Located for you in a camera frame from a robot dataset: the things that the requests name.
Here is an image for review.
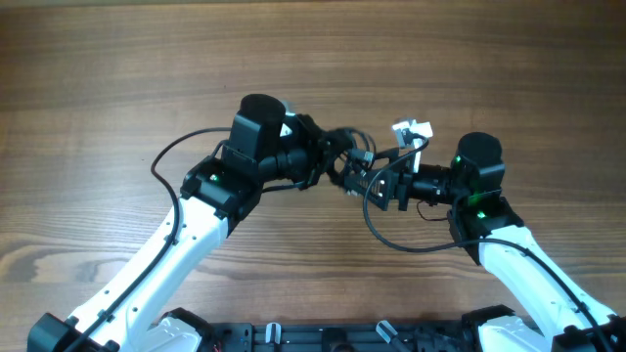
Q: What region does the black usb cable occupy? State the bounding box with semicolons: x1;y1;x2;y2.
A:
322;126;380;192

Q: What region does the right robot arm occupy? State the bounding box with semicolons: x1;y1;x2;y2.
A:
342;132;625;351

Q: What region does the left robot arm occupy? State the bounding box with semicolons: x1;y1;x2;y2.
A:
26;94;352;351

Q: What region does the left camera black cable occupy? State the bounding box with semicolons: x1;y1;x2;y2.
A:
61;127;234;352

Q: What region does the camera black cable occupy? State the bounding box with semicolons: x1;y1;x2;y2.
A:
61;127;234;352
362;136;612;352

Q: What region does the right camera black cable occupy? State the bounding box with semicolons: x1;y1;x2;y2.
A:
362;136;612;352

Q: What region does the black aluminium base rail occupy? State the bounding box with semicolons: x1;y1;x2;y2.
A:
211;321;472;352

